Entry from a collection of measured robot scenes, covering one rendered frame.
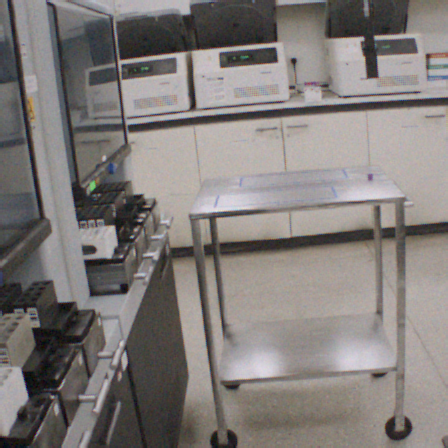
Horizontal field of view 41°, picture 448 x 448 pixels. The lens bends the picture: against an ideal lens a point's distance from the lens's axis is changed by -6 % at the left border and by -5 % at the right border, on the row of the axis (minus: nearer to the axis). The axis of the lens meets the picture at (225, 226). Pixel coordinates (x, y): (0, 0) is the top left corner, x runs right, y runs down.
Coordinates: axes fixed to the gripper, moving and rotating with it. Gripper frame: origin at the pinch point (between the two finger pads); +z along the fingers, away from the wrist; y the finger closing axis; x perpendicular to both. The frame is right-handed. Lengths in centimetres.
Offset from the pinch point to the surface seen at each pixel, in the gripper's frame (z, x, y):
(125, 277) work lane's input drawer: 42, 56, -31
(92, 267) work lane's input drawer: 39, 64, -32
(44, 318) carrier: 35, 55, -68
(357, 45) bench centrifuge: -2, 15, 227
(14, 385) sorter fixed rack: 33, 45, -93
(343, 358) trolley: 91, 13, 23
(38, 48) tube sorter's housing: -12, 62, -43
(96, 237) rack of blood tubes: 33, 63, -29
